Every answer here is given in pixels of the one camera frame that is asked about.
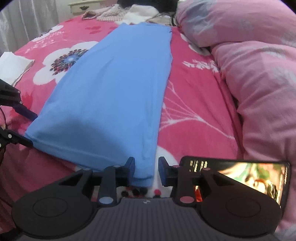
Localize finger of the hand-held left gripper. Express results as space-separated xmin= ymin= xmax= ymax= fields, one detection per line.
xmin=0 ymin=79 xmax=39 ymax=121
xmin=0 ymin=126 xmax=34 ymax=149

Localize pink floral bedsheet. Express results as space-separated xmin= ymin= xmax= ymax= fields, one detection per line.
xmin=0 ymin=15 xmax=246 ymax=232

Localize cream bedside table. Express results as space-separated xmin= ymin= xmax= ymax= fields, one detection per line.
xmin=68 ymin=0 xmax=104 ymax=16

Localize grey curtain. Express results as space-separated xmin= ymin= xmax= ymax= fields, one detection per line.
xmin=0 ymin=0 xmax=61 ymax=54

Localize black smartphone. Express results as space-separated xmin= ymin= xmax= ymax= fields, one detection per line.
xmin=180 ymin=156 xmax=291 ymax=209

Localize beige checkered garment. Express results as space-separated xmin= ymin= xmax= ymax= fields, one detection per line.
xmin=82 ymin=4 xmax=127 ymax=23

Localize white fleece garment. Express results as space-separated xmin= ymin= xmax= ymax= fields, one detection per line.
xmin=122 ymin=5 xmax=158 ymax=24

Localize cream striped jacket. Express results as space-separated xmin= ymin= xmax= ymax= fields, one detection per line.
xmin=148 ymin=11 xmax=179 ymax=27

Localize white folded cloth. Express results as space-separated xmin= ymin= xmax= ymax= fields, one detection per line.
xmin=0 ymin=51 xmax=36 ymax=87

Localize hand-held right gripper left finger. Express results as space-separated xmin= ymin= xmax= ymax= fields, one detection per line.
xmin=58 ymin=157 xmax=136 ymax=207

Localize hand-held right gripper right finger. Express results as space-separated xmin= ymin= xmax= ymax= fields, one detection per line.
xmin=158 ymin=156 xmax=232 ymax=207

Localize black knit sweater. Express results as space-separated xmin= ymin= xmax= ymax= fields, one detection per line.
xmin=117 ymin=0 xmax=179 ymax=12

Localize pink grey quilt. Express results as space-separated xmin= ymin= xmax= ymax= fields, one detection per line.
xmin=174 ymin=0 xmax=296 ymax=234

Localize blue t-shirt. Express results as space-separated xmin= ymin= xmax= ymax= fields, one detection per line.
xmin=24 ymin=22 xmax=173 ymax=187

